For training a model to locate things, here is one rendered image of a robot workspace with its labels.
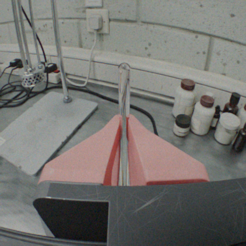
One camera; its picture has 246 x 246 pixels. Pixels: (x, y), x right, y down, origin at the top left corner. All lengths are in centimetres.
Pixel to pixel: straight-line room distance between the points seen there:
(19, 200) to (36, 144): 16
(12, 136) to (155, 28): 52
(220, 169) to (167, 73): 31
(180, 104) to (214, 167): 19
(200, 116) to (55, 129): 38
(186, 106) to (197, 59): 15
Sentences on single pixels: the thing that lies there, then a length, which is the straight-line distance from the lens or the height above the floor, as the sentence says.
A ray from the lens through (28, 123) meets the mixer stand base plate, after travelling 60.
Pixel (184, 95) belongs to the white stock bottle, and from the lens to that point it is 54.
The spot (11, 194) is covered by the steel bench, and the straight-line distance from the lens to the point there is 47.
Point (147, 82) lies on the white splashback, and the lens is 65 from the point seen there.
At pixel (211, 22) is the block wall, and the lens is 59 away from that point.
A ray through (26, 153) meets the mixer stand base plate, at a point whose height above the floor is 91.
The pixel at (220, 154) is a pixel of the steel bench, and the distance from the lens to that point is 53.
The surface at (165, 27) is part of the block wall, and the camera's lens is 62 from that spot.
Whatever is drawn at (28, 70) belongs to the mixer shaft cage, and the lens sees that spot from 50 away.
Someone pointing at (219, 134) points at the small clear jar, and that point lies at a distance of 54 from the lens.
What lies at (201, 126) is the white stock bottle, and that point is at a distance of 53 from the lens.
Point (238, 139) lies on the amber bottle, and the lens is 54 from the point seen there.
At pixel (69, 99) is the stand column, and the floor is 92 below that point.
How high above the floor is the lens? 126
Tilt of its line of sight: 40 degrees down
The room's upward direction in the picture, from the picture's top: straight up
